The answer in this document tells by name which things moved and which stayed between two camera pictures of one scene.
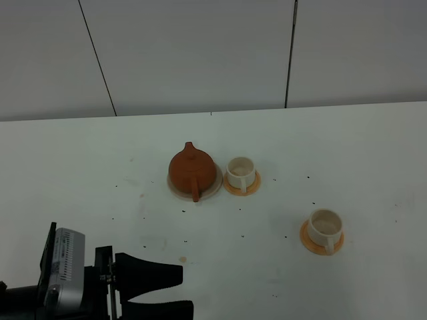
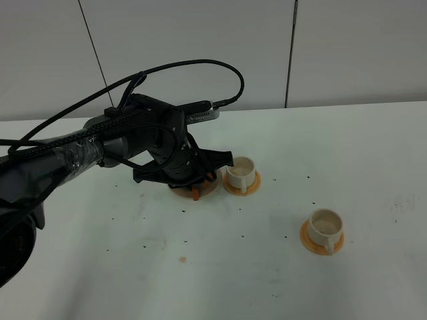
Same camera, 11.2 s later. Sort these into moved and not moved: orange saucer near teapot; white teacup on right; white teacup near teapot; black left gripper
Moved: black left gripper
Not moved: orange saucer near teapot; white teacup on right; white teacup near teapot
